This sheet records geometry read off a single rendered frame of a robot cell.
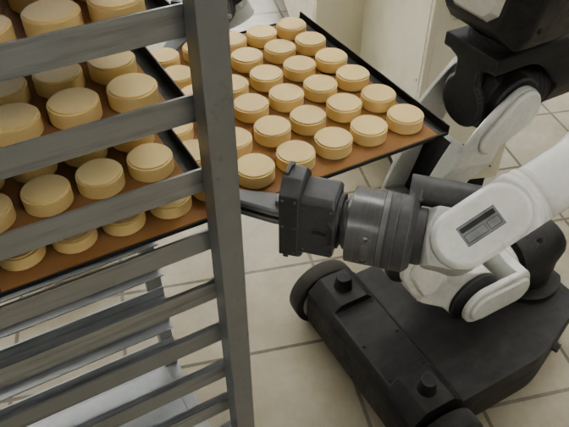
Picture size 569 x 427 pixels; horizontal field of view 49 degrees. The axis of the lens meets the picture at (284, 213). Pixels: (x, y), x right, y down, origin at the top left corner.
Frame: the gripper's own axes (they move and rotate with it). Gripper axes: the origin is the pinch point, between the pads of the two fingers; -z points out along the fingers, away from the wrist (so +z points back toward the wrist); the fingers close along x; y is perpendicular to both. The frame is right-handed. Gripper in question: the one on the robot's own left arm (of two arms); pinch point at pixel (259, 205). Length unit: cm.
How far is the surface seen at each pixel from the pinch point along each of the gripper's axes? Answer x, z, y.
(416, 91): -53, 11, -120
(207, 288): -10.0, -5.2, 6.0
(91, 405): -83, -47, -10
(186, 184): 7.1, -5.8, 6.6
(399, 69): -55, 4, -136
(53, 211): 6.7, -17.3, 13.8
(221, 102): 17.8, -1.3, 6.3
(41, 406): -19.0, -21.1, 21.9
